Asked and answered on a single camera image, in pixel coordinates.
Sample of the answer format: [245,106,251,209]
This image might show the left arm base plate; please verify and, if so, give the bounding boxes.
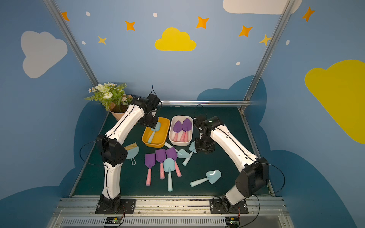
[95,198,136,215]

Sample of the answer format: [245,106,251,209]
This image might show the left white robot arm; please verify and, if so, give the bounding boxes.
[97,94,161,212]

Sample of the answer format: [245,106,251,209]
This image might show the circuit board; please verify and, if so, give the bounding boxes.
[225,217,240,228]
[104,217,124,227]

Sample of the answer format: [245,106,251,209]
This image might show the blue round shovel centre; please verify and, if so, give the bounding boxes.
[163,158,175,192]

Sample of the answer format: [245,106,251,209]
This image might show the blue toy brush scoop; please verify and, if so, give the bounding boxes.
[124,143,139,166]

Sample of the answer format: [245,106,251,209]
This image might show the blue shovel under purple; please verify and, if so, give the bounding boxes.
[164,142,190,159]

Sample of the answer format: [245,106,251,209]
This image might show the white plastic storage box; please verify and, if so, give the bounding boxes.
[168,116,193,146]

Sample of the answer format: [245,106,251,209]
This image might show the purple pointed shovel pink handle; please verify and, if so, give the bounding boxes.
[173,121,182,142]

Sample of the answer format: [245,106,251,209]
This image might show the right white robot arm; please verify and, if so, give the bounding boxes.
[194,115,270,208]

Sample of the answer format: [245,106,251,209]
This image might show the blue pointed shovel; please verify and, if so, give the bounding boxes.
[190,170,221,187]

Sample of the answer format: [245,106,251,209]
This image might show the potted artificial flower plant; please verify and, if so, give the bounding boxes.
[85,82,133,121]

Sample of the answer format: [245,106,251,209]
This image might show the yellow plastic storage box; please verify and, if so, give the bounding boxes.
[142,117,171,148]

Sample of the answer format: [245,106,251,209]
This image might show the right circuit board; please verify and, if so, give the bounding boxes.
[225,217,240,228]

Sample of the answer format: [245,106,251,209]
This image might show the left circuit board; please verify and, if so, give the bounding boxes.
[104,217,124,227]

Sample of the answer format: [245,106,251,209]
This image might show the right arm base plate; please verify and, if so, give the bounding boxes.
[209,197,249,214]

